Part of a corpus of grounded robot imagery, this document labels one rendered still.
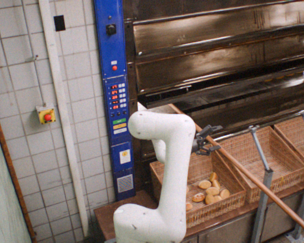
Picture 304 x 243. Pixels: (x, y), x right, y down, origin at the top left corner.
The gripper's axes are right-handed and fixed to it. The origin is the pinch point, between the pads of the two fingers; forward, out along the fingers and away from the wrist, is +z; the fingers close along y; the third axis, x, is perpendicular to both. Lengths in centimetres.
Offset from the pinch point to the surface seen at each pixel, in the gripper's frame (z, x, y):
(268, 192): 5.2, 38.7, 13.4
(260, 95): 79, -54, 16
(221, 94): 51, -68, 15
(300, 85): 122, -53, 17
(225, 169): 32, -31, 59
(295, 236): 88, 5, 130
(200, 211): -6, -6, 63
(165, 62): -5, -58, -27
